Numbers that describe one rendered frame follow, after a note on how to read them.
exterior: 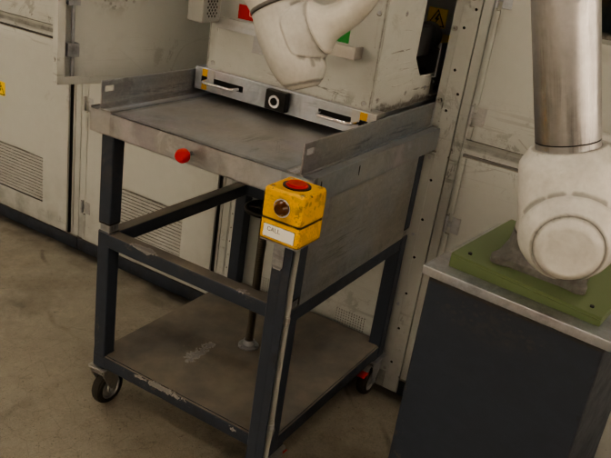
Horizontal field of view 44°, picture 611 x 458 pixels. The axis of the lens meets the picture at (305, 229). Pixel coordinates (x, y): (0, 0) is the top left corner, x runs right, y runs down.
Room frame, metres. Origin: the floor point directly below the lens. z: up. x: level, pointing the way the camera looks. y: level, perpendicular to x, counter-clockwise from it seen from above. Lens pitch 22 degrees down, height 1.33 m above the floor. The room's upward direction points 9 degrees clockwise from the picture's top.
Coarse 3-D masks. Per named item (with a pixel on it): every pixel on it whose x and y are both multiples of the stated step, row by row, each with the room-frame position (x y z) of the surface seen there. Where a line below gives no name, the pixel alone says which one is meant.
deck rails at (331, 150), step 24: (168, 72) 1.90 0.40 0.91; (192, 72) 1.99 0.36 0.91; (120, 96) 1.75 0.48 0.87; (144, 96) 1.83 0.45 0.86; (168, 96) 1.91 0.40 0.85; (192, 96) 1.95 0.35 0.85; (384, 120) 1.76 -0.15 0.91; (408, 120) 1.89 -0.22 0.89; (312, 144) 1.46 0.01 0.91; (336, 144) 1.56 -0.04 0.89; (360, 144) 1.66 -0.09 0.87; (384, 144) 1.77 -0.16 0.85; (312, 168) 1.48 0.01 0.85
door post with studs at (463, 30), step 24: (480, 0) 2.01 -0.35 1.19; (456, 24) 2.04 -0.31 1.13; (456, 48) 2.02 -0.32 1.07; (456, 72) 2.02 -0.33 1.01; (456, 96) 2.01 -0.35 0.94; (432, 168) 2.02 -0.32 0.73; (432, 192) 2.02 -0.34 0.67; (432, 216) 2.01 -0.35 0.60; (408, 288) 2.02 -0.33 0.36; (408, 312) 2.01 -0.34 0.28; (384, 384) 2.02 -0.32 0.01
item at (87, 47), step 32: (64, 0) 1.91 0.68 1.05; (96, 0) 2.00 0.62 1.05; (128, 0) 2.06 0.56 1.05; (160, 0) 2.13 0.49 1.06; (64, 32) 1.91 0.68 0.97; (96, 32) 2.00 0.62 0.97; (128, 32) 2.06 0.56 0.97; (160, 32) 2.13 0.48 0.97; (192, 32) 2.20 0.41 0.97; (64, 64) 1.91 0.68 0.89; (96, 64) 2.00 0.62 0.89; (128, 64) 2.07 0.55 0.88; (160, 64) 2.13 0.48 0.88; (192, 64) 2.21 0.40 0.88
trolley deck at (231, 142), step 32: (224, 96) 2.02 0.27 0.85; (96, 128) 1.70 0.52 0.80; (128, 128) 1.66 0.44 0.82; (160, 128) 1.62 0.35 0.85; (192, 128) 1.66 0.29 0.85; (224, 128) 1.70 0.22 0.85; (256, 128) 1.75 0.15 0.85; (288, 128) 1.79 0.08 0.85; (320, 128) 1.84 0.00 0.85; (192, 160) 1.57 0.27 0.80; (224, 160) 1.53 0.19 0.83; (256, 160) 1.50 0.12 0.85; (288, 160) 1.53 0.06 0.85; (352, 160) 1.61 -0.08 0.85; (384, 160) 1.71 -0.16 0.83
